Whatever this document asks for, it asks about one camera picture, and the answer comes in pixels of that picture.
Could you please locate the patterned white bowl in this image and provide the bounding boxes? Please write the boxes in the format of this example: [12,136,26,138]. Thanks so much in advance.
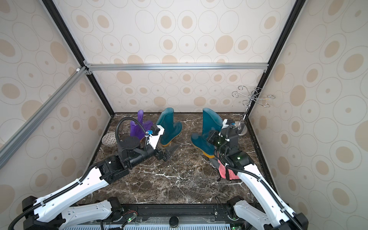
[102,132,117,147]

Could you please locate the horizontal aluminium bar back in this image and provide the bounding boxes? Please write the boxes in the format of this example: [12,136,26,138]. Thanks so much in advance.
[87,63,268,71]

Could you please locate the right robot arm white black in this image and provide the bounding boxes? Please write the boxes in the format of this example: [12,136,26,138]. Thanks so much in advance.
[207,125,309,230]

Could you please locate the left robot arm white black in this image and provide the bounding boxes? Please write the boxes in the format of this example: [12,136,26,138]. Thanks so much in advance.
[8,117,178,230]

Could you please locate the teal rubber boot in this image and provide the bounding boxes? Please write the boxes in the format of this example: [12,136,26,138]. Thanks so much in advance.
[191,108,223,159]
[156,107,183,147]

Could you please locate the pink cloth black trim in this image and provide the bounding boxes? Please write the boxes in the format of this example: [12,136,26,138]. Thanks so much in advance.
[209,158,239,182]

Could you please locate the chrome hook stand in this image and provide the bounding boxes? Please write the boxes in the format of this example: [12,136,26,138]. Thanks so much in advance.
[232,85,276,136]

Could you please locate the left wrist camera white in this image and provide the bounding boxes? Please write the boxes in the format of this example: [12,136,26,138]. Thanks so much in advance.
[144,124,164,150]

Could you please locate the purple rubber boot yellow sole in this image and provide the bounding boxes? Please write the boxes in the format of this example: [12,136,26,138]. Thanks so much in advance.
[130,110,153,141]

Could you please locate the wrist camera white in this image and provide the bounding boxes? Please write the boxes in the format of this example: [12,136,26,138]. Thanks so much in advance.
[222,119,236,129]
[144,124,164,150]

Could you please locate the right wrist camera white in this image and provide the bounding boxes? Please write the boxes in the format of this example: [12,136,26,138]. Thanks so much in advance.
[222,119,236,129]

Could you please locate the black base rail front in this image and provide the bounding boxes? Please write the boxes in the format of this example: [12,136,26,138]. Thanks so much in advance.
[50,203,300,230]

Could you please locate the diagonal aluminium bar left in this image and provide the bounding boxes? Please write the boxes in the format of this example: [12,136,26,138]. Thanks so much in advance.
[1,66,87,168]

